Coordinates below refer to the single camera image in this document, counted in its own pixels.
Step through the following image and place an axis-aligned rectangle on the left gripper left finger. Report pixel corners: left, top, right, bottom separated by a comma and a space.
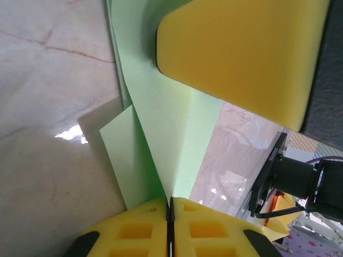
63, 198, 172, 257

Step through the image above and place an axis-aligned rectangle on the black right gripper cable loop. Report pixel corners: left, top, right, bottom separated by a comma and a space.
253, 205, 308, 219

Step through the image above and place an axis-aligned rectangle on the purple floral cloth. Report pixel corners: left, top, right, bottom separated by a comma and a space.
278, 227, 343, 257

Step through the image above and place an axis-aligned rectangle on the light green paper sheet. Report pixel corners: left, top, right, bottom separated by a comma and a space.
99, 0, 225, 211

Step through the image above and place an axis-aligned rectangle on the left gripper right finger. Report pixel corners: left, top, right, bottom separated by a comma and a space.
171, 196, 282, 257

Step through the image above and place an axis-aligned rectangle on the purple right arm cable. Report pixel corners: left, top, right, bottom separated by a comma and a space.
308, 155, 343, 164

